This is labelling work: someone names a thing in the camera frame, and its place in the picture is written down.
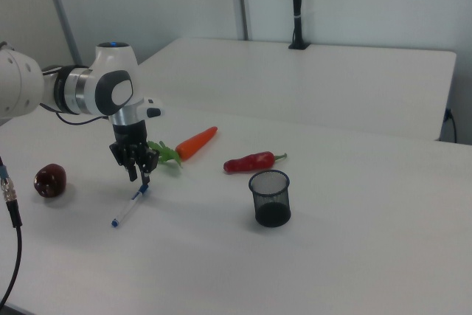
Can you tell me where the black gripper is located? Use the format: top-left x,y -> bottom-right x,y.
108,121 -> 160,187

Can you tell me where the white marker pen blue cap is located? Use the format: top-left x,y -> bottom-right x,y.
111,184 -> 150,228

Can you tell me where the black mesh pen cup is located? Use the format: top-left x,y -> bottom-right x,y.
248,170 -> 292,227

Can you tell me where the orange toy carrot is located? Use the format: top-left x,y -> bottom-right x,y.
147,126 -> 219,168

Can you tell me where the dark red toy apple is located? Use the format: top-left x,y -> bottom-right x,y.
32,163 -> 68,199

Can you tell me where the red toy chili pepper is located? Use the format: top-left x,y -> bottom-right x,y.
223,150 -> 288,175

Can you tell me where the white table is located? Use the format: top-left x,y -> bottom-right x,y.
138,37 -> 457,142

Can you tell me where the black pole with base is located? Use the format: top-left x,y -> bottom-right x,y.
288,0 -> 310,51

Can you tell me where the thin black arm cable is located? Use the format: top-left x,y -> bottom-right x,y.
39,103 -> 111,126

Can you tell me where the black cable with metal connector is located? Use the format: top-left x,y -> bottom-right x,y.
0,155 -> 24,308

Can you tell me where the black wall cable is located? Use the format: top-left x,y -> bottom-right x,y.
444,107 -> 459,143

